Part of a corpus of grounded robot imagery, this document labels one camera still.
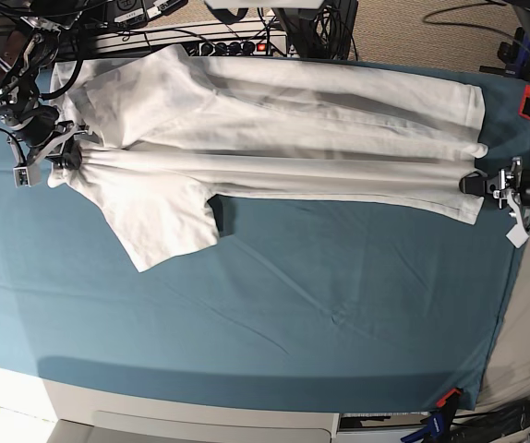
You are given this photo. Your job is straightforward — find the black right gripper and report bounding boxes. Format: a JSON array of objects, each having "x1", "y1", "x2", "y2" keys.
[{"x1": 6, "y1": 105, "x2": 90, "y2": 170}]

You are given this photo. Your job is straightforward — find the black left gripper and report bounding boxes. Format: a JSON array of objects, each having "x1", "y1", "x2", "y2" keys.
[{"x1": 459, "y1": 157, "x2": 523, "y2": 217}]

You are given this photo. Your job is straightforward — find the white T-shirt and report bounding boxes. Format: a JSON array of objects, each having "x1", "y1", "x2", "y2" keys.
[{"x1": 48, "y1": 45, "x2": 488, "y2": 272}]

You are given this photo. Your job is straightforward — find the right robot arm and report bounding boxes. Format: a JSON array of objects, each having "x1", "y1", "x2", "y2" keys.
[{"x1": 0, "y1": 25, "x2": 87, "y2": 185}]

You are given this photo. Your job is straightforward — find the blue black clamp top right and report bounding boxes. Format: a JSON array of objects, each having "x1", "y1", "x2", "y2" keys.
[{"x1": 479, "y1": 27, "x2": 530, "y2": 81}]

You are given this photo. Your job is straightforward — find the teal table cloth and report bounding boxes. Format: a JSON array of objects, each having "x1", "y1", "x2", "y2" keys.
[{"x1": 0, "y1": 71, "x2": 530, "y2": 413}]

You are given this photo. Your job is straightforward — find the orange black clamp bottom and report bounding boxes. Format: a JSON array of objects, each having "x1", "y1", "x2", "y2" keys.
[{"x1": 436, "y1": 388, "x2": 464, "y2": 408}]

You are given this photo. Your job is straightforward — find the blue clamp bottom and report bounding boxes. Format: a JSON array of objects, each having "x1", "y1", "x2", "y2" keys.
[{"x1": 400, "y1": 407, "x2": 456, "y2": 443}]

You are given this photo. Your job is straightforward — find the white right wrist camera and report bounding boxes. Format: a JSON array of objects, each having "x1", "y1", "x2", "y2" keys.
[{"x1": 13, "y1": 164, "x2": 41, "y2": 187}]

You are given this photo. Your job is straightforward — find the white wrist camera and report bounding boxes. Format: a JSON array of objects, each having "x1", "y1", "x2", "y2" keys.
[
  {"x1": 13, "y1": 164, "x2": 41, "y2": 187},
  {"x1": 506, "y1": 223, "x2": 529, "y2": 248}
]

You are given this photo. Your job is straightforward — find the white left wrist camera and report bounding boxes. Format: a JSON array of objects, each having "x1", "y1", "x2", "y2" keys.
[{"x1": 506, "y1": 223, "x2": 529, "y2": 248}]

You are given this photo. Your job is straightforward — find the black power strip red switch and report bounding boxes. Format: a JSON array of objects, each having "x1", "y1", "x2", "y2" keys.
[{"x1": 182, "y1": 40, "x2": 271, "y2": 57}]

